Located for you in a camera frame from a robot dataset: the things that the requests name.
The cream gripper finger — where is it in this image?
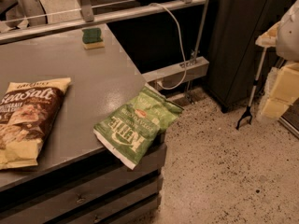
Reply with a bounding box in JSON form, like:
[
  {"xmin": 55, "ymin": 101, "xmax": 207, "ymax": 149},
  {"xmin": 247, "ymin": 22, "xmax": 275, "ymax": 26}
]
[
  {"xmin": 256, "ymin": 62, "xmax": 299, "ymax": 122},
  {"xmin": 255, "ymin": 21, "xmax": 279, "ymax": 48}
]

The brown sea salt chip bag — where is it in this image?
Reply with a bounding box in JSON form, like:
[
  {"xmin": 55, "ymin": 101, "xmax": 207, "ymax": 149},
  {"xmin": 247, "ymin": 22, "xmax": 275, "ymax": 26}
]
[{"xmin": 0, "ymin": 77, "xmax": 71, "ymax": 170}]

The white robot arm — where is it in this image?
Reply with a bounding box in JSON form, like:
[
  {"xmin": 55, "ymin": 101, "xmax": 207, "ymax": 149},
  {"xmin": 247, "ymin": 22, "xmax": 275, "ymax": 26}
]
[{"xmin": 255, "ymin": 0, "xmax": 299, "ymax": 122}]

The green kettle chip bag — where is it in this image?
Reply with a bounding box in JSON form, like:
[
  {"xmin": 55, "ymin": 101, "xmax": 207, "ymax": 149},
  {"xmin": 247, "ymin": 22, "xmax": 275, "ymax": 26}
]
[{"xmin": 93, "ymin": 84, "xmax": 183, "ymax": 170}]

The green and yellow sponge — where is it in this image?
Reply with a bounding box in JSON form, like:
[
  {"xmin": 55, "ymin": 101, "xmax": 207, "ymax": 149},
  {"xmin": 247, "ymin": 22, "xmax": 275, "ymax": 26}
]
[{"xmin": 82, "ymin": 27, "xmax": 105, "ymax": 49}]

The dark cabinet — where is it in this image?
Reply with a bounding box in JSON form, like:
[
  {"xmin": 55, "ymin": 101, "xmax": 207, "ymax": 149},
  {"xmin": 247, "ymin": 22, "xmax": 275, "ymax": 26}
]
[{"xmin": 205, "ymin": 0, "xmax": 299, "ymax": 114}]

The grey drawer unit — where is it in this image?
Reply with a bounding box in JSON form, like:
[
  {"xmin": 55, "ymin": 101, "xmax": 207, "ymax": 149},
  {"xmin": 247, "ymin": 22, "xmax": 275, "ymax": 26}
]
[{"xmin": 0, "ymin": 133, "xmax": 168, "ymax": 224}]

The white cylinder background object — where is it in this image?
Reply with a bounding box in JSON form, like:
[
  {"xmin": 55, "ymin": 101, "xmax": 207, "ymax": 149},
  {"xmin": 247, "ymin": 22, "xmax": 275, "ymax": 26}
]
[{"xmin": 0, "ymin": 0, "xmax": 49, "ymax": 30}]

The metal rail frame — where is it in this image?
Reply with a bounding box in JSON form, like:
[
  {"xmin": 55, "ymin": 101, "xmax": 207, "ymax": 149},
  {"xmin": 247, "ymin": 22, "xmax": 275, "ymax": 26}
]
[{"xmin": 0, "ymin": 0, "xmax": 209, "ymax": 90}]

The white cable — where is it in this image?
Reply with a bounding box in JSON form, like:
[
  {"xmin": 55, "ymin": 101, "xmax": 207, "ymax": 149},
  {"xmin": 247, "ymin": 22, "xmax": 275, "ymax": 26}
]
[{"xmin": 149, "ymin": 2, "xmax": 189, "ymax": 91}]

